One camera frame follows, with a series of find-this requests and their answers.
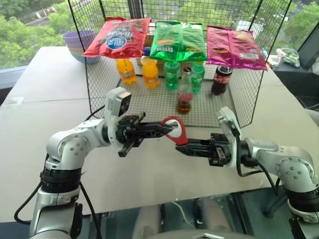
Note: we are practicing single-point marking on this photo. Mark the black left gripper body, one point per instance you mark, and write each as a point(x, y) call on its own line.
point(127, 129)

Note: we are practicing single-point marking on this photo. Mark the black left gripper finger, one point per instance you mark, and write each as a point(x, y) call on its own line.
point(152, 123)
point(154, 132)

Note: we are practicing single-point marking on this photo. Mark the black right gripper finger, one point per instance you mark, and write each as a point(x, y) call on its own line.
point(194, 150)
point(199, 142)

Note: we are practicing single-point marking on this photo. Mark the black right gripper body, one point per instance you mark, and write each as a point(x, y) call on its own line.
point(219, 149)

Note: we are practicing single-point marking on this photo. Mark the red bottle opener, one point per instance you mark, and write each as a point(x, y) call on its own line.
point(183, 135)

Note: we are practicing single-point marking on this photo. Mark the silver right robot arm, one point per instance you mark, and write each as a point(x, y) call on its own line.
point(291, 169)

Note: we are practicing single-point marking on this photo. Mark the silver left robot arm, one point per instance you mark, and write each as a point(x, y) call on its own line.
point(67, 147)

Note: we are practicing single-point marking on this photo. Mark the glass cola bottle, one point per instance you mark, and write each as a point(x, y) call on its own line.
point(185, 97)

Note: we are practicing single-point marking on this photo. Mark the orange soda plastic bottle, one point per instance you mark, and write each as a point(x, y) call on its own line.
point(126, 73)
point(150, 74)

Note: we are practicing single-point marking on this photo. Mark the green soda plastic bottle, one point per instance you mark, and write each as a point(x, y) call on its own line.
point(198, 77)
point(172, 76)

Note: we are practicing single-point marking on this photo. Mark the dark cola plastic bottle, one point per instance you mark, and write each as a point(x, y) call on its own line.
point(220, 81)

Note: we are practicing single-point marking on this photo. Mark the blue bottle cap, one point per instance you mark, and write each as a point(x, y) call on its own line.
point(147, 50)

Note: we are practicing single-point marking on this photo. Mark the blue plastic bowl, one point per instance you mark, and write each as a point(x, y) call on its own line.
point(84, 59)

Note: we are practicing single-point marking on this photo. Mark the green chips bag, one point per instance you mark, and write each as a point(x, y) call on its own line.
point(194, 42)
point(165, 42)

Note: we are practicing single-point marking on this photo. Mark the grey rounded shape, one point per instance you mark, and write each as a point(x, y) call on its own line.
point(149, 221)

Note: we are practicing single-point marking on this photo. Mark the red chips bag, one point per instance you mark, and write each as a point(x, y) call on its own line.
point(117, 39)

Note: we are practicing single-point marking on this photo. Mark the magenta chips bag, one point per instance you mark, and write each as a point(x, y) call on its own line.
point(219, 47)
point(246, 52)

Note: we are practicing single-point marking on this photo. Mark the purple plastic bowl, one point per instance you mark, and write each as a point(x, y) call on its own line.
point(77, 38)

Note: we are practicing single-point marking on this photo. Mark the dark side table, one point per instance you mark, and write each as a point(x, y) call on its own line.
point(296, 77)

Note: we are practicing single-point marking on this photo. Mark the white plastic bag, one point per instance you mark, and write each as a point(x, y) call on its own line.
point(290, 57)

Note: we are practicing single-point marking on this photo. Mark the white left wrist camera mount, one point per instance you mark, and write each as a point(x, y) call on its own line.
point(113, 102)

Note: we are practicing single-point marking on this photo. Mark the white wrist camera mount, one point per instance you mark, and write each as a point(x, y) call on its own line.
point(228, 119)
point(113, 102)

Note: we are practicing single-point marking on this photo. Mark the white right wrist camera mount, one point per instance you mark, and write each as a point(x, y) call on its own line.
point(228, 119)

